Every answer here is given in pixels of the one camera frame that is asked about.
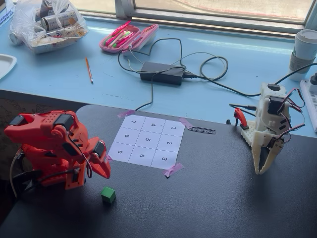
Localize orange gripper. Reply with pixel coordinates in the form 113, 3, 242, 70
85, 137, 112, 179

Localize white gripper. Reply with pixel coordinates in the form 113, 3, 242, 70
253, 130, 285, 176

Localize green cube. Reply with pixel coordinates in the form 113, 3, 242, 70
101, 186, 116, 205

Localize white numbered grid paper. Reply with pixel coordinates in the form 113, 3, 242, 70
108, 114, 186, 167

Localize red table clamp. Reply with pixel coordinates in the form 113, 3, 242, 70
226, 108, 250, 130

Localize white power strip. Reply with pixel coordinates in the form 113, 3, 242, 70
299, 73, 317, 133

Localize orange pencil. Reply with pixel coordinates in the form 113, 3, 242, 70
85, 57, 94, 84

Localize black power adapter brick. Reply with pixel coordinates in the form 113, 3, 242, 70
140, 61, 186, 86

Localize white paper coffee cup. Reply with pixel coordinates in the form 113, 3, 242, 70
288, 29, 317, 82

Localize printed food tray box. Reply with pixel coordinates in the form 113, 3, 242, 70
28, 31, 84, 55

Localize pink pencil case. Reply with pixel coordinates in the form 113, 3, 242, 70
99, 20, 159, 55

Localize white plate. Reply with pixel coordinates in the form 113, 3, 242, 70
0, 54, 18, 80

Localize printed drink can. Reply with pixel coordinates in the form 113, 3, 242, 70
40, 11, 78, 32

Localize clear plastic bag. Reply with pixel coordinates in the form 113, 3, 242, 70
8, 0, 89, 55

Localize Tide detergent cardboard box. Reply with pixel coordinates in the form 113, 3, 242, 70
0, 0, 16, 28

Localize black usb cable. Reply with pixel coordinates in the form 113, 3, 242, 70
229, 103, 257, 111

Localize black cable to white arm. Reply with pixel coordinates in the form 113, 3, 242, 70
273, 63, 317, 86

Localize black adapter output cord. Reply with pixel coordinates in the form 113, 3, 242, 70
117, 38, 187, 112

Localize tan cable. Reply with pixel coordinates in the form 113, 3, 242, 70
9, 148, 25, 199

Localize thin white cable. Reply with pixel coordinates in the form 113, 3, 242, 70
126, 47, 142, 74

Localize black mains cord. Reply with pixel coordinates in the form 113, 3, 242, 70
182, 51, 263, 97

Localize grey window frame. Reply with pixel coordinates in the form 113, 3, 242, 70
74, 0, 317, 38

